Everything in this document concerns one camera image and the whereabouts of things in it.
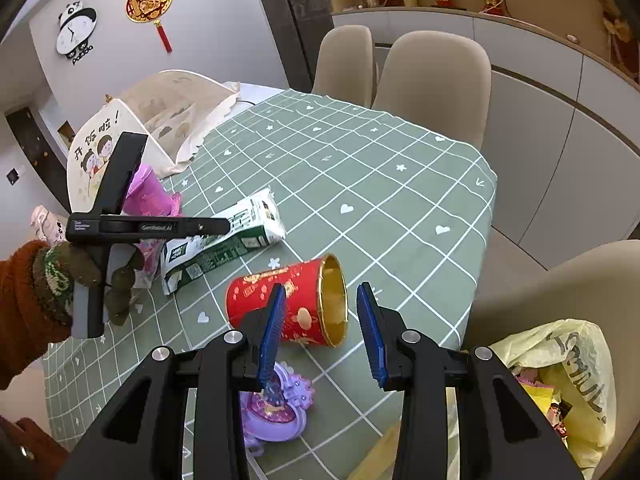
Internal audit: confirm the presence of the red gold hanging ornament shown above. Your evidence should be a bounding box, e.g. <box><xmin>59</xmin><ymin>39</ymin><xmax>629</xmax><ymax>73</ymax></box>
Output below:
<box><xmin>125</xmin><ymin>0</ymin><xmax>175</xmax><ymax>55</ymax></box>

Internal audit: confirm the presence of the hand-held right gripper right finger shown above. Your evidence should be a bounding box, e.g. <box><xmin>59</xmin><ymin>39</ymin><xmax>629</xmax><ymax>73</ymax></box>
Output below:
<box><xmin>356</xmin><ymin>283</ymin><xmax>586</xmax><ymax>480</ymax></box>

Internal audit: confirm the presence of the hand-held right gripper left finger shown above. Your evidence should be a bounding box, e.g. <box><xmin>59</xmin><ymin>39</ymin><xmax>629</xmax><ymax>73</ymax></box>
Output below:
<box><xmin>57</xmin><ymin>284</ymin><xmax>288</xmax><ymax>480</ymax></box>

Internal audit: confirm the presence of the red gold cylindrical can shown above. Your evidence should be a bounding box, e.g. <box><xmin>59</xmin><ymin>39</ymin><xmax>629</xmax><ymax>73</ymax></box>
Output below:
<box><xmin>225</xmin><ymin>254</ymin><xmax>349</xmax><ymax>348</ymax></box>

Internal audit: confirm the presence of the pink plastic wrapper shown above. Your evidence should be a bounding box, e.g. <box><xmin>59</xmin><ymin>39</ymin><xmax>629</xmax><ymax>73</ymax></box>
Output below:
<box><xmin>122</xmin><ymin>164</ymin><xmax>184</xmax><ymax>219</ymax></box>

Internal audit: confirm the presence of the dark door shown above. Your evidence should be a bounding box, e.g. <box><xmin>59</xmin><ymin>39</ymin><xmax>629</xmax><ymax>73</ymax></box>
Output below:
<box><xmin>5</xmin><ymin>105</ymin><xmax>71</xmax><ymax>213</ymax></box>

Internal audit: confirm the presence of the beige chair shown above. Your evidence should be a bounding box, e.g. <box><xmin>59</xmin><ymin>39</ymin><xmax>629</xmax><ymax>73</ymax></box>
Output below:
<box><xmin>312</xmin><ymin>25</ymin><xmax>376</xmax><ymax>109</ymax></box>
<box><xmin>372</xmin><ymin>30</ymin><xmax>494</xmax><ymax>152</ymax></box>
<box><xmin>465</xmin><ymin>240</ymin><xmax>640</xmax><ymax>480</ymax></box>

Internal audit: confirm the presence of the white cartoon tote bag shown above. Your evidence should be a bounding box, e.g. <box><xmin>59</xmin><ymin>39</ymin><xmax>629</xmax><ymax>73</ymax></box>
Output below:
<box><xmin>67</xmin><ymin>69</ymin><xmax>242</xmax><ymax>221</ymax></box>

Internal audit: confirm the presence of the clear pink plastic packet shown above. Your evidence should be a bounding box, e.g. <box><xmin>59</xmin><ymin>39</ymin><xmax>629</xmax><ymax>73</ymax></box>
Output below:
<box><xmin>132</xmin><ymin>237</ymin><xmax>169</xmax><ymax>291</ymax></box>

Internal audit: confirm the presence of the panda wall clock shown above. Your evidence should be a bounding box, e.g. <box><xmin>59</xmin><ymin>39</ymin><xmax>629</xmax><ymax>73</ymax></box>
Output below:
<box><xmin>55</xmin><ymin>1</ymin><xmax>97</xmax><ymax>66</ymax></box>

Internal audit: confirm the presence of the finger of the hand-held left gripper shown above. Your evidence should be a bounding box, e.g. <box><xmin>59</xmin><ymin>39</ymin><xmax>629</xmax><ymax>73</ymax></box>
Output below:
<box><xmin>175</xmin><ymin>217</ymin><xmax>232</xmax><ymax>238</ymax></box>

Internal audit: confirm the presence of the green checked tablecloth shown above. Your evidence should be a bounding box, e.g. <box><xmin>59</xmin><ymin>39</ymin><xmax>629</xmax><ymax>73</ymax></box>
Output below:
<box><xmin>42</xmin><ymin>87</ymin><xmax>498</xmax><ymax>480</ymax></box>

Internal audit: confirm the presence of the pink patterned cloth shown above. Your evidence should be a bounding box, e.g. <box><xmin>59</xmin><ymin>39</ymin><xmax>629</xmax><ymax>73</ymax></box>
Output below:
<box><xmin>30</xmin><ymin>204</ymin><xmax>68</xmax><ymax>247</ymax></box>

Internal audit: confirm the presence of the white sideboard cabinet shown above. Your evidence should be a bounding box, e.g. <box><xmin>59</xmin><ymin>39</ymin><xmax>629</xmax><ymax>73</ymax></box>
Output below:
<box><xmin>331</xmin><ymin>7</ymin><xmax>640</xmax><ymax>272</ymax></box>

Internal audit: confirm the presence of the pile of colourful wrappers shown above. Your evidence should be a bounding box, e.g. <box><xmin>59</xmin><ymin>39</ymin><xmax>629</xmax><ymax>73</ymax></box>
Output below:
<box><xmin>514</xmin><ymin>369</ymin><xmax>572</xmax><ymax>443</ymax></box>

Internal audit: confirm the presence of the person's left hand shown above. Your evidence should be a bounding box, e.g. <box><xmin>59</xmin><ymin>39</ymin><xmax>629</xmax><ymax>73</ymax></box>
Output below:
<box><xmin>32</xmin><ymin>241</ymin><xmax>146</xmax><ymax>327</ymax></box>

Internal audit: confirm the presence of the purple toy mirror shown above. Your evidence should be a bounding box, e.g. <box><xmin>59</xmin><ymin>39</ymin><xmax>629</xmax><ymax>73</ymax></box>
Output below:
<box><xmin>239</xmin><ymin>360</ymin><xmax>315</xmax><ymax>458</ymax></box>

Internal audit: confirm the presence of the yellow plastic bag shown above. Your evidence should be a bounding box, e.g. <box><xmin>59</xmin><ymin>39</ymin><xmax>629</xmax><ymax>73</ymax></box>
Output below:
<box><xmin>350</xmin><ymin>317</ymin><xmax>619</xmax><ymax>480</ymax></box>

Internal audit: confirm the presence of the white green milk carton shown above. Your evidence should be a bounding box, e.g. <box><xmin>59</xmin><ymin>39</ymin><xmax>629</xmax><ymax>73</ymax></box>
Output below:
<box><xmin>161</xmin><ymin>187</ymin><xmax>287</xmax><ymax>297</ymax></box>

